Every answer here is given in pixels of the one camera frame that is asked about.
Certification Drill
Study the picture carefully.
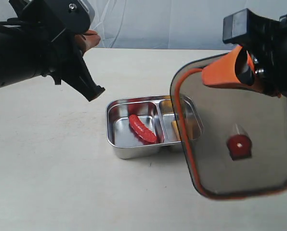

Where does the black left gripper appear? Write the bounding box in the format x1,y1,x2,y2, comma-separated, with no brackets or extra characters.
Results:
9,0,105,102

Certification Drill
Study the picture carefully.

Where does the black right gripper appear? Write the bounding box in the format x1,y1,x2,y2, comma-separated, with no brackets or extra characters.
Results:
201,8,287,98

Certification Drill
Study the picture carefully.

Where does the grey lunch box lid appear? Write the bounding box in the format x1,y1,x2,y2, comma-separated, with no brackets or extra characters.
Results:
170,54,287,200

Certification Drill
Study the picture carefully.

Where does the yellow toy cheese wedge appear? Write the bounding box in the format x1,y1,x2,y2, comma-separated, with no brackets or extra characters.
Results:
171,120,181,141

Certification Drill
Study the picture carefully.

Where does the steel two-compartment lunch box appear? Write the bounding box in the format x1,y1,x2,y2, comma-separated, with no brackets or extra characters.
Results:
106,95,183,159

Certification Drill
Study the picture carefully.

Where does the red toy sausage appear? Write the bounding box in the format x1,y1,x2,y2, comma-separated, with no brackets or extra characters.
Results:
129,115,157,143

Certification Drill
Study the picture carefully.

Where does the white backdrop cloth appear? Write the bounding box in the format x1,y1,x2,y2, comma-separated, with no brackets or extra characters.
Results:
0,0,287,50

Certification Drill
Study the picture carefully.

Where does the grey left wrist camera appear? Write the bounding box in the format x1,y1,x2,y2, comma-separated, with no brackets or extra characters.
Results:
66,0,95,34

